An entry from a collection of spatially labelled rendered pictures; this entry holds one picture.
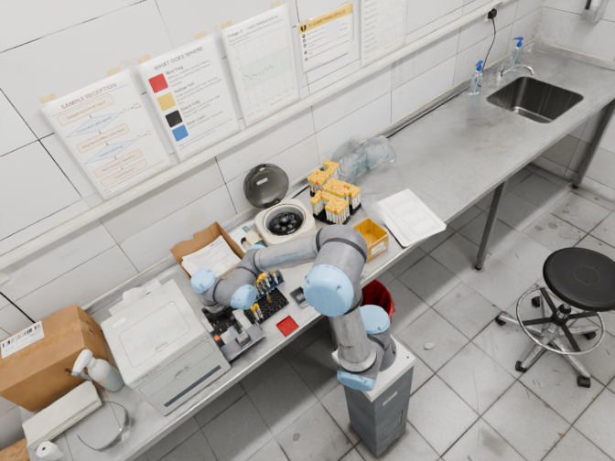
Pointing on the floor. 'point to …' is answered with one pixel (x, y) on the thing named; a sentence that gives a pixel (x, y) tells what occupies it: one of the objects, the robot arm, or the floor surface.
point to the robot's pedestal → (381, 413)
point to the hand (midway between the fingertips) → (237, 329)
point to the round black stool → (585, 273)
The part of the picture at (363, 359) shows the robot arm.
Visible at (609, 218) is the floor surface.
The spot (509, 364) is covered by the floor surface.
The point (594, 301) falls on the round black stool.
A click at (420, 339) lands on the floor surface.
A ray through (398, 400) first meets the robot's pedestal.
